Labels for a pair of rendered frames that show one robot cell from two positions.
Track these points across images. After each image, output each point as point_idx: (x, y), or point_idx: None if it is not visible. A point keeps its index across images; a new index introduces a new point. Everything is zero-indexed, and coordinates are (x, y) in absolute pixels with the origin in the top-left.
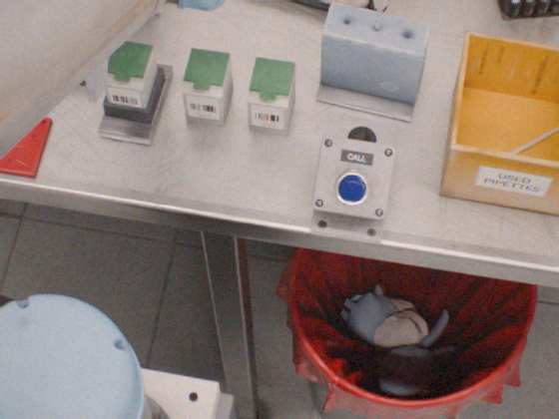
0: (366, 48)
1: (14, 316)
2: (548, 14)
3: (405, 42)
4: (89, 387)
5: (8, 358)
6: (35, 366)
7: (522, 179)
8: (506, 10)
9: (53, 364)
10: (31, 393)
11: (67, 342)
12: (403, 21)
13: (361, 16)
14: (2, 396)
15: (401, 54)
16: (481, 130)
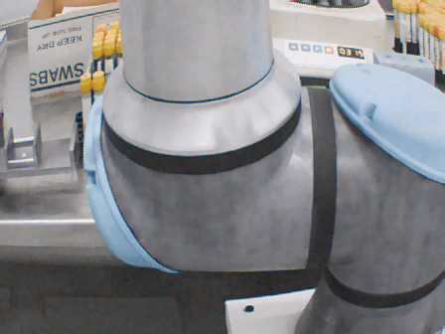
0: (405, 69)
1: (357, 69)
2: None
3: (422, 63)
4: (442, 102)
5: (374, 86)
6: (398, 91)
7: None
8: (441, 81)
9: (409, 91)
10: (410, 104)
11: (407, 83)
12: (414, 56)
13: (393, 55)
14: (391, 104)
15: (423, 69)
16: None
